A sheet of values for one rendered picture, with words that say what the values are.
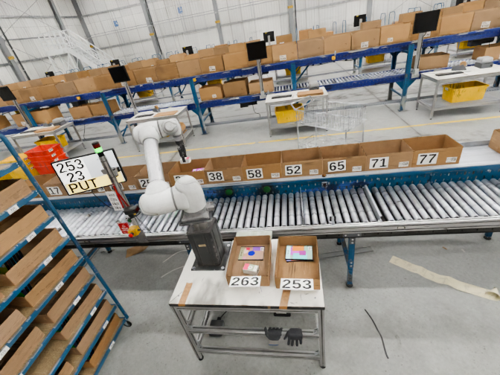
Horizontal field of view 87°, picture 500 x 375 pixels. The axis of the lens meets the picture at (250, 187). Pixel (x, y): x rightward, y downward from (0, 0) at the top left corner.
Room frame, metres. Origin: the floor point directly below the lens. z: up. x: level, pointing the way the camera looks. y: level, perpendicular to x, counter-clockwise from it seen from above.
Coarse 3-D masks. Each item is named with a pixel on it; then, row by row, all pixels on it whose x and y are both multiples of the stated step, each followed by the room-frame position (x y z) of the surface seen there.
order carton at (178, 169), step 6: (192, 162) 2.73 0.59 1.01; (198, 162) 2.72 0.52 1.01; (204, 162) 2.70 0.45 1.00; (174, 168) 2.65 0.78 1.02; (180, 168) 2.77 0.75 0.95; (186, 168) 2.75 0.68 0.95; (192, 168) 2.74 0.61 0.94; (198, 168) 2.72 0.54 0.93; (168, 174) 2.49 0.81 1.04; (174, 174) 2.47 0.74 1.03; (180, 174) 2.46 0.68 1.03; (186, 174) 2.44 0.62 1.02; (192, 174) 2.43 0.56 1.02; (198, 174) 2.42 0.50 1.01; (204, 174) 2.41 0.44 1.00; (174, 180) 2.48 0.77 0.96; (204, 180) 2.41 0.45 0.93
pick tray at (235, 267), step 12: (240, 240) 1.55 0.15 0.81; (252, 240) 1.53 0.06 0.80; (264, 240) 1.51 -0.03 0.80; (264, 252) 1.42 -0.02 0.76; (228, 264) 1.29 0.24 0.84; (240, 264) 1.35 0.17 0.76; (252, 264) 1.33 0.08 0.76; (264, 264) 1.31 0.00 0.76; (228, 276) 1.19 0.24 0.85; (264, 276) 1.13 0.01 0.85
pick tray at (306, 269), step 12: (288, 240) 1.45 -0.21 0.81; (300, 240) 1.43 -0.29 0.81; (312, 240) 1.40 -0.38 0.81; (276, 252) 1.31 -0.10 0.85; (312, 252) 1.34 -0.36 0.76; (276, 264) 1.23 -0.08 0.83; (288, 264) 1.27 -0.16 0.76; (300, 264) 1.25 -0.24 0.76; (312, 264) 1.23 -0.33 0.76; (276, 276) 1.16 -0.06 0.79; (288, 276) 1.17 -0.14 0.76; (300, 276) 1.15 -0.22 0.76; (312, 276) 1.14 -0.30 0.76; (276, 288) 1.10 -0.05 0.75
